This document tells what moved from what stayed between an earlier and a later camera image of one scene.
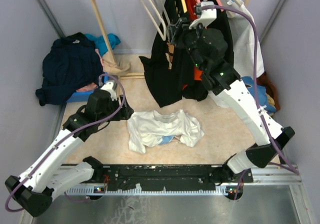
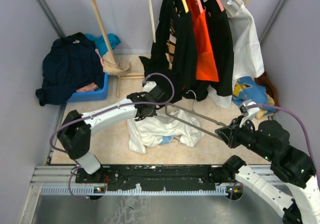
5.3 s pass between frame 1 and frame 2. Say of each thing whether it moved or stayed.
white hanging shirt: stayed
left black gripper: moved
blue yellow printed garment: stayed
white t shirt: stayed
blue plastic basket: stayed
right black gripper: moved
